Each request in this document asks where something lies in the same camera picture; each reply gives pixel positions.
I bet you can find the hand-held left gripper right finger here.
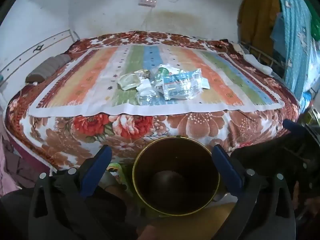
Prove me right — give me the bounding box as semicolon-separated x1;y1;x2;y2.
212;144;297;240

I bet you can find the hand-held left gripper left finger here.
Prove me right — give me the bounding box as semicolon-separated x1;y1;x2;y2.
28;145;113;240

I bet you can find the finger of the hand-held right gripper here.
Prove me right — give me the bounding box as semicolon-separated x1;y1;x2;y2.
284;144;318;193
282;119;314;142

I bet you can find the dark bucket with yellow rim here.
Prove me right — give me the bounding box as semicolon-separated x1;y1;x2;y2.
132;136;221;216

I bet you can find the clear plastic bag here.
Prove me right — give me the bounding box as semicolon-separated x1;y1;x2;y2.
136;89;159;106

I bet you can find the blue face mask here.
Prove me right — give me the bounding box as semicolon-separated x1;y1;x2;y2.
199;77;211;90

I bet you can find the white tissue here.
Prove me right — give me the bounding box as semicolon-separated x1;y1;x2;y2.
136;78;157;92

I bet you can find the green white package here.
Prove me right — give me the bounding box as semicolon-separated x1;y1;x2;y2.
154;64;177;82

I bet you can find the green patterned cloth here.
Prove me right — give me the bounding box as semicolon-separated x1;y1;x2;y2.
107;162;126;178

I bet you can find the person's right leg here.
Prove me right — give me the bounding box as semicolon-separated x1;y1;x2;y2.
229;140;320;240

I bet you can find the floral brown red blanket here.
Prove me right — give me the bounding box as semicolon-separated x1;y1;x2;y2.
4;31;302;174

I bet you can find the blue patterned hanging cloth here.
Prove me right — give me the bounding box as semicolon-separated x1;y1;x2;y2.
270;0;317;107

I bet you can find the striped colourful mat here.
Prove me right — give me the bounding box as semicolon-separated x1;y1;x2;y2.
27;44;285;117

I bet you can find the yellow green wrapper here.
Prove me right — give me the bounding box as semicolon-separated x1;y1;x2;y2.
117;73;141;91

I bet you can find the blue white plastic package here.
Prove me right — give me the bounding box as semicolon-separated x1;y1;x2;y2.
161;69;202;101

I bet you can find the hanging yellow garment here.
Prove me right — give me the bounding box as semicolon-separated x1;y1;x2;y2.
237;0;282;58

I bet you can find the grey brown rolled pillow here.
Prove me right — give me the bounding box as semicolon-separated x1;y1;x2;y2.
25;54;72;84

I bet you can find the white metal headboard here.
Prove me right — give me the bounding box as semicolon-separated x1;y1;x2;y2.
0;29;81;92

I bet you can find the white metal footboard rail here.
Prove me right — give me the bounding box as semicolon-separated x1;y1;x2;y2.
239;40;289;80

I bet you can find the white cloth on rail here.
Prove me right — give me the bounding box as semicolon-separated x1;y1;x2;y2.
243;53;273;75

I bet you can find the power strip cable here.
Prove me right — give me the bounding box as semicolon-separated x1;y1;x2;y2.
143;5;153;32

